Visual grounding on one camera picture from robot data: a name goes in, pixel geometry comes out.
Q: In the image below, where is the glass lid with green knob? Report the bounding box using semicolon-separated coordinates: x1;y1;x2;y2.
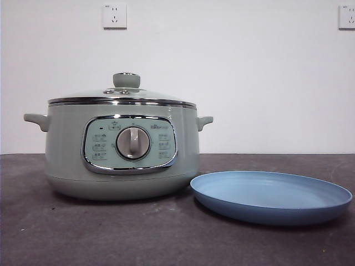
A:
47;72;198;108

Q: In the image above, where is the blue round plate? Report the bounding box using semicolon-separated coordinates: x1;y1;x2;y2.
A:
190;171;353;227

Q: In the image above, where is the pale green electric steamer pot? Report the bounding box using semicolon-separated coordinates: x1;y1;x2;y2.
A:
23;103;214;201

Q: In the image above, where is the white wall socket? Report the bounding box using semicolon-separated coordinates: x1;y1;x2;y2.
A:
338;4;355;30
103;3;129;30

